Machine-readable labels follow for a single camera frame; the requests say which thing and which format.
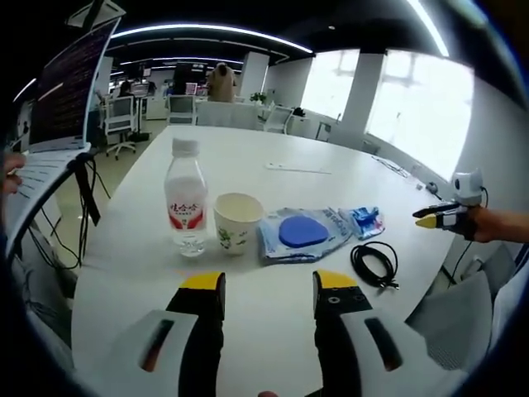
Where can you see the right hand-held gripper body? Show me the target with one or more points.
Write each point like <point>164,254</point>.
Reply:
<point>467,188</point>

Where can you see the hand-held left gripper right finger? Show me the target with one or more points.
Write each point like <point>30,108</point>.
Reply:
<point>335,331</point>

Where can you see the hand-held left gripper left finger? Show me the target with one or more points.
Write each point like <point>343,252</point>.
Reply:
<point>202,331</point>

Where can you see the small blue tissue packet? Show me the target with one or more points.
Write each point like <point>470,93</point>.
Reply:
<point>365,221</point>

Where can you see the blue wet wipes pack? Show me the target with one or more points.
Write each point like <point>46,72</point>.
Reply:
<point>303,231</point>

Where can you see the white paper cup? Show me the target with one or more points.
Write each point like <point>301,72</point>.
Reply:
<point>235,231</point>

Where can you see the clear plastic water bottle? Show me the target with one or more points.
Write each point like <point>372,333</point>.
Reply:
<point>186,202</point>

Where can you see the person's right hand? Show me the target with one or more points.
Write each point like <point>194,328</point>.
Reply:
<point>479,225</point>

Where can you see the person's left hand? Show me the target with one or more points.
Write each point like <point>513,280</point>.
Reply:
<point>267,394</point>

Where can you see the small black desk device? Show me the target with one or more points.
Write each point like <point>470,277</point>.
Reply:
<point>434,187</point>

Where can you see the grey mesh office chair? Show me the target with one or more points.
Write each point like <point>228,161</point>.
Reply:
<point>454,326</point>

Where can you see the person's grey trouser leg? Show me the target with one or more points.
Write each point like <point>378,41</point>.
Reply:
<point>41,314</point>

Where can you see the ceiling light strip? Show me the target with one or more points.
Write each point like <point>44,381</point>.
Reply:
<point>427,25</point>
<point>206,31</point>

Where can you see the black laptop stand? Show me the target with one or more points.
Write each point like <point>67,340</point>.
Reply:
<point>89,194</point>

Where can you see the white office chair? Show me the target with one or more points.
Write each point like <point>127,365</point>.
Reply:
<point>279,118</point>
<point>120,113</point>
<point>182,108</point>

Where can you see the white table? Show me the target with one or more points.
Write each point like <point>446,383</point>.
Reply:
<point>256,144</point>

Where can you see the potted green plant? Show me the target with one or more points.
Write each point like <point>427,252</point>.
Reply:
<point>258,97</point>

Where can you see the open laptop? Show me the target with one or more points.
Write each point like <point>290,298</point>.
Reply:
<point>66,91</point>

